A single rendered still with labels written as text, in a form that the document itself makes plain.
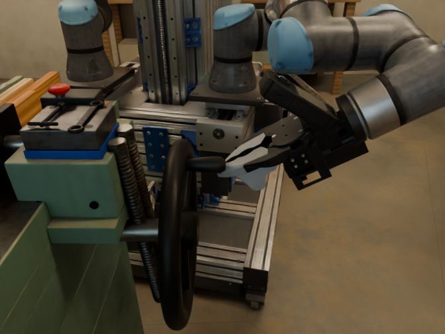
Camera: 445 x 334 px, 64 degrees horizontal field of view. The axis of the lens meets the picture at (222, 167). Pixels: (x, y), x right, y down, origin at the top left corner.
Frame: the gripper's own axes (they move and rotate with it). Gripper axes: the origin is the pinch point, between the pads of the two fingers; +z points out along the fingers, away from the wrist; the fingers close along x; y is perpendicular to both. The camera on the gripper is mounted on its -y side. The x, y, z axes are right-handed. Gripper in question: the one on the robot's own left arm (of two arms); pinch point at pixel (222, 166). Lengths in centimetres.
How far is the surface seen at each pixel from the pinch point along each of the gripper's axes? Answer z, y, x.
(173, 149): 3.5, -7.3, -2.5
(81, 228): 18.4, -6.2, -9.4
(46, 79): 33, -22, 32
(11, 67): 236, -39, 319
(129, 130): 8.4, -11.9, 0.3
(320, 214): 4, 106, 97
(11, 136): 23.3, -19.8, -0.4
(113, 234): 15.3, -3.2, -9.4
